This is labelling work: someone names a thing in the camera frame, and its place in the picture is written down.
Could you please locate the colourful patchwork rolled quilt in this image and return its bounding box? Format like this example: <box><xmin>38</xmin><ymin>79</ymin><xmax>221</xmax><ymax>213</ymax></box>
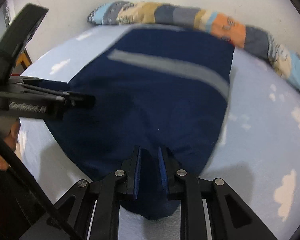
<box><xmin>87</xmin><ymin>1</ymin><xmax>300</xmax><ymax>92</ymax></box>

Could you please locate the navy jacket with red collar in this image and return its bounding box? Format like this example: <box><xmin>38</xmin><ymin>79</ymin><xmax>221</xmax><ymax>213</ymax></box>
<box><xmin>46</xmin><ymin>28</ymin><xmax>235</xmax><ymax>219</ymax></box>

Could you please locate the person's left hand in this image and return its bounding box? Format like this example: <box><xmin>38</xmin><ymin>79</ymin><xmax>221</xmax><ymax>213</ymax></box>
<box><xmin>0</xmin><ymin>119</ymin><xmax>22</xmax><ymax>170</ymax></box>

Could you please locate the light blue cloud bedsheet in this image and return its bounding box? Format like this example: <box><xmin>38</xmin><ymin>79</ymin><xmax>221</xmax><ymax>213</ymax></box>
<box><xmin>19</xmin><ymin>25</ymin><xmax>300</xmax><ymax>239</ymax></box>

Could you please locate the black cable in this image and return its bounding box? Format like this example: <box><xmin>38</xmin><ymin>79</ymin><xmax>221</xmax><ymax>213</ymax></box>
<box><xmin>0</xmin><ymin>129</ymin><xmax>83</xmax><ymax>240</ymax></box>

